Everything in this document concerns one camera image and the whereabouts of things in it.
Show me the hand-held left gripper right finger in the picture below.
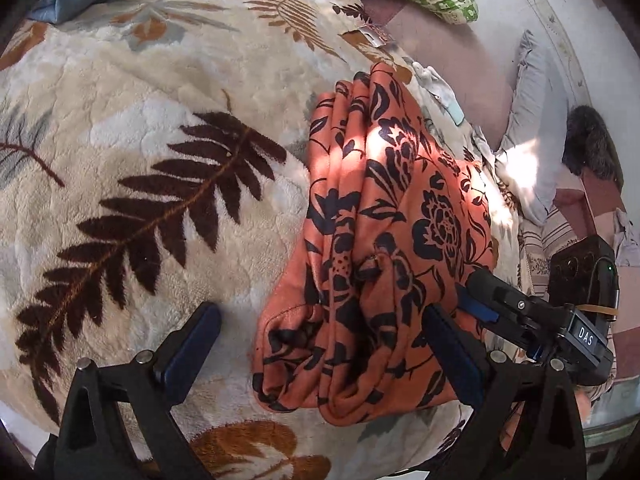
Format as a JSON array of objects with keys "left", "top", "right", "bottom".
[{"left": 422, "top": 304, "right": 588, "bottom": 480}]

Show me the cream leaf-pattern blanket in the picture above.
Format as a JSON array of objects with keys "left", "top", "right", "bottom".
[{"left": 0, "top": 0, "right": 532, "bottom": 480}]

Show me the grey pillow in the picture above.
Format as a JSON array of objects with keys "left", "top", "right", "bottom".
[{"left": 494, "top": 30, "right": 572, "bottom": 227}]

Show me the white crumpled cloth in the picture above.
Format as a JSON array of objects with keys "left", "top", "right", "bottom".
[{"left": 411, "top": 59, "right": 467, "bottom": 126}]

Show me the orange black floral garment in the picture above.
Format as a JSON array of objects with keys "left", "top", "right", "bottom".
[{"left": 251, "top": 61, "right": 501, "bottom": 427}]

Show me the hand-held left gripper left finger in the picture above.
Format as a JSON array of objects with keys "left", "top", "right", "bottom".
[{"left": 52, "top": 301, "right": 223, "bottom": 480}]

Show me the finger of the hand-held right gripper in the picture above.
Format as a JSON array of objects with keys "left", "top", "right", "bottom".
[
  {"left": 466, "top": 267, "right": 571, "bottom": 333},
  {"left": 456, "top": 294, "right": 543, "bottom": 362}
]

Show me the dark furry cushion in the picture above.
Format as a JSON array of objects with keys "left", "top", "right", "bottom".
[{"left": 561, "top": 105, "right": 624, "bottom": 182}]

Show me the striped cloth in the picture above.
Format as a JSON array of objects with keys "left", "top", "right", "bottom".
[{"left": 519, "top": 204, "right": 587, "bottom": 283}]

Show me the pink bedsheet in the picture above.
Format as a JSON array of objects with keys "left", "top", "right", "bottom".
[{"left": 359, "top": 0, "right": 640, "bottom": 361}]

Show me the blanket label tag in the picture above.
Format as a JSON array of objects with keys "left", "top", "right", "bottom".
[{"left": 357, "top": 22, "right": 397, "bottom": 49}]

